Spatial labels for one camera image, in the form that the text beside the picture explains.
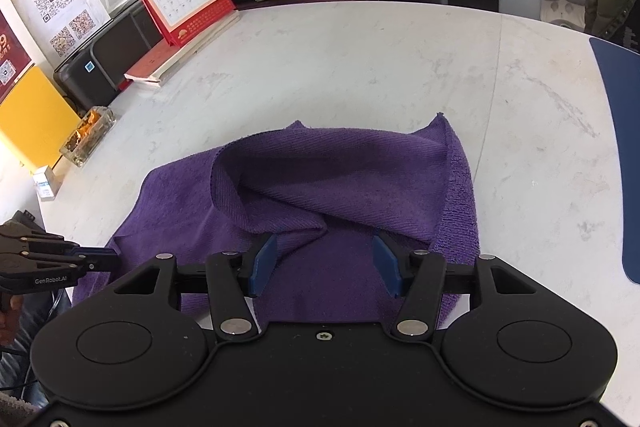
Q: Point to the red book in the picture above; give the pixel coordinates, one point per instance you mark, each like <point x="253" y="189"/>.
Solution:
<point x="160" y="62"/>

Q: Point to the purple towel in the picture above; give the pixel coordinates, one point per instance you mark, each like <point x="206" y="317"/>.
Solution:
<point x="300" y="167"/>

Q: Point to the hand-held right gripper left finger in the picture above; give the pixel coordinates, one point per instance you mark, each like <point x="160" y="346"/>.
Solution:
<point x="262" y="267"/>

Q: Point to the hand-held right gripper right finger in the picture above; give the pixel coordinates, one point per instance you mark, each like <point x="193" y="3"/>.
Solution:
<point x="387" y="267"/>

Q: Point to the grey foot massager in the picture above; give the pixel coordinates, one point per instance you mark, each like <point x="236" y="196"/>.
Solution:
<point x="562" y="2"/>

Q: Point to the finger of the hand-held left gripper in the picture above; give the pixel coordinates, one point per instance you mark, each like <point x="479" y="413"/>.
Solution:
<point x="35" y="239"/>
<point x="100" y="259"/>

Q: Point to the red code sign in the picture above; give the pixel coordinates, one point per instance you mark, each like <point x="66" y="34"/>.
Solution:
<point x="12" y="57"/>

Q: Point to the orange peels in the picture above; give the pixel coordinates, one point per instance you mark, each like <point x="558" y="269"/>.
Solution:
<point x="87" y="129"/>

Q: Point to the black printer with blue sticker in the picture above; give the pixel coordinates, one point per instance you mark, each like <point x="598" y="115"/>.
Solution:
<point x="110" y="52"/>

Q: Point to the yellow box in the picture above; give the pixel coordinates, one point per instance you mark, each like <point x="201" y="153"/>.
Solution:
<point x="35" y="117"/>

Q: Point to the glass ashtray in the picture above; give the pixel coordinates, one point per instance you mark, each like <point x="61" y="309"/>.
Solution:
<point x="87" y="139"/>

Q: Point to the blue desk mat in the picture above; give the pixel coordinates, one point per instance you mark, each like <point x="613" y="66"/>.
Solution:
<point x="622" y="157"/>

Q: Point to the person's left hand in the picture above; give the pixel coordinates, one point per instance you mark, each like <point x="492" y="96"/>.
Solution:
<point x="10" y="319"/>

